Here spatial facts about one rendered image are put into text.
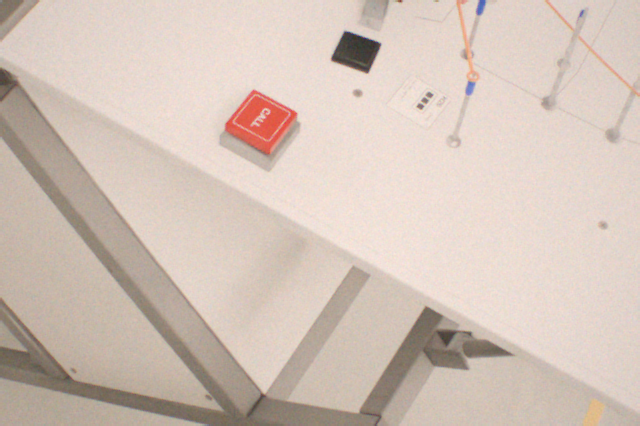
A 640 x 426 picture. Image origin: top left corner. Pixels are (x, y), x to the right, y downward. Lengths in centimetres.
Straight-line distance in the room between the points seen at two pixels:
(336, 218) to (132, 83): 24
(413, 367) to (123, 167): 41
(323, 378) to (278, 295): 124
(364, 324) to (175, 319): 145
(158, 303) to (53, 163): 22
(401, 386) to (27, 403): 102
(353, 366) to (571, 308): 178
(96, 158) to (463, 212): 45
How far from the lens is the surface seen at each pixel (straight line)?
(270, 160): 119
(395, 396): 152
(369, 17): 133
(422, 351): 155
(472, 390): 329
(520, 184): 124
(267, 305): 163
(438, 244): 118
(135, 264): 149
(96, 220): 145
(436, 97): 128
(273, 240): 163
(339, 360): 290
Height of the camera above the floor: 198
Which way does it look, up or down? 44 degrees down
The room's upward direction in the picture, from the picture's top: 92 degrees clockwise
